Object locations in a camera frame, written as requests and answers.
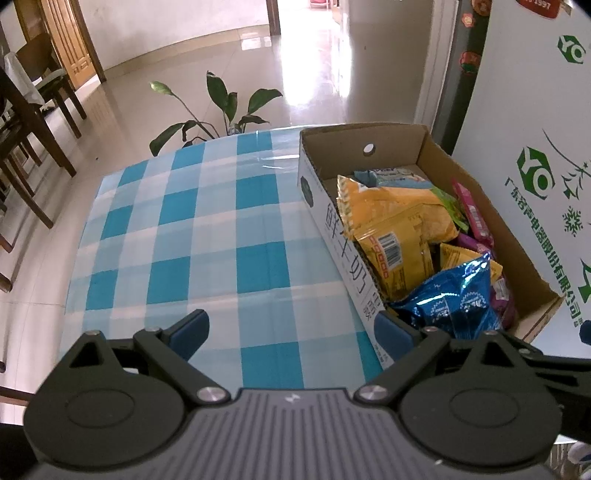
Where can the light blue snack packet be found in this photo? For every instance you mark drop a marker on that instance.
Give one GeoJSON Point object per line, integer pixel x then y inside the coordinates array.
{"type": "Point", "coordinates": [392, 177]}

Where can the yellow barcode snack packet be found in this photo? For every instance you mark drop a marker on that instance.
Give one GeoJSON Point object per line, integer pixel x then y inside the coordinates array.
{"type": "Point", "coordinates": [401, 258]}

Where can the red flower fridge magnet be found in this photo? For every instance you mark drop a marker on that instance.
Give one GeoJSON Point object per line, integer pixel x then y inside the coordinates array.
{"type": "Point", "coordinates": [470, 21]}
{"type": "Point", "coordinates": [469, 62]}

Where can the white cloth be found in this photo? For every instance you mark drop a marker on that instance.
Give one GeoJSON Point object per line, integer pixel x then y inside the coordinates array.
{"type": "Point", "coordinates": [23, 76]}

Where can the purple snack packet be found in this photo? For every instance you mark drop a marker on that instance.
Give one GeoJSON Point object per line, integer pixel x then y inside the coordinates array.
{"type": "Point", "coordinates": [505, 300]}

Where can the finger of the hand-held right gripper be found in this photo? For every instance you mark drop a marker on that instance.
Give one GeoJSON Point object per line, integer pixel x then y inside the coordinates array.
{"type": "Point", "coordinates": [563, 374]}

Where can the orange biscuit packet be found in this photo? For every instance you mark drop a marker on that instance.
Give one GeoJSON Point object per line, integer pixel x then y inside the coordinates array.
{"type": "Point", "coordinates": [388, 203]}

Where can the brown wooden door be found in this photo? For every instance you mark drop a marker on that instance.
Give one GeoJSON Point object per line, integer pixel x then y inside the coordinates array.
{"type": "Point", "coordinates": [69, 41]}

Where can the green leafy potted plant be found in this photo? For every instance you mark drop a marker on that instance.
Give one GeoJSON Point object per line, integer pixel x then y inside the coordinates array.
{"type": "Point", "coordinates": [231, 106]}

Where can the gold clear snack packet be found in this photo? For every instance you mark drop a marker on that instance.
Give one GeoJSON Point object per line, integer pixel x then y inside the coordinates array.
{"type": "Point", "coordinates": [461, 261]}

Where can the green seat cushion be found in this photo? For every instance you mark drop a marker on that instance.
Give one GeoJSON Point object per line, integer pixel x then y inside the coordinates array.
{"type": "Point", "coordinates": [51, 79]}

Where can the white printed cardboard box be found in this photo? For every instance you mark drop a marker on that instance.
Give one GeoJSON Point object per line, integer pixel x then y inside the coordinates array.
{"type": "Point", "coordinates": [466, 166]}

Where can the pink snack packet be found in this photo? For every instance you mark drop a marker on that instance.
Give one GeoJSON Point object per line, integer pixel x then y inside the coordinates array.
{"type": "Point", "coordinates": [473, 214]}

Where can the green cracker packet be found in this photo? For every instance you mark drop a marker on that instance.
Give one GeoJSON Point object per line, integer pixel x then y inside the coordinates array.
{"type": "Point", "coordinates": [452, 205]}

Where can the blue checkered tablecloth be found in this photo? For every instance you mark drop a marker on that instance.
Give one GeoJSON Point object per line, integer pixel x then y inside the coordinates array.
{"type": "Point", "coordinates": [207, 240]}

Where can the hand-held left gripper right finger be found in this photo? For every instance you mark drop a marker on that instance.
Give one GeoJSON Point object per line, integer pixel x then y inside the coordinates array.
{"type": "Point", "coordinates": [392, 334]}

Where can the large white green-print carton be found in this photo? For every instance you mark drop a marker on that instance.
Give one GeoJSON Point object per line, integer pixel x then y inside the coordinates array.
{"type": "Point", "coordinates": [521, 92]}

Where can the dark blue foil packet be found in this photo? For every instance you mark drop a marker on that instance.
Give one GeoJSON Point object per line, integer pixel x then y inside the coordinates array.
{"type": "Point", "coordinates": [452, 300]}

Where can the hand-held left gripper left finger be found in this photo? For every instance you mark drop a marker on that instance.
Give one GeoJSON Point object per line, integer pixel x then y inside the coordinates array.
{"type": "Point", "coordinates": [189, 334]}

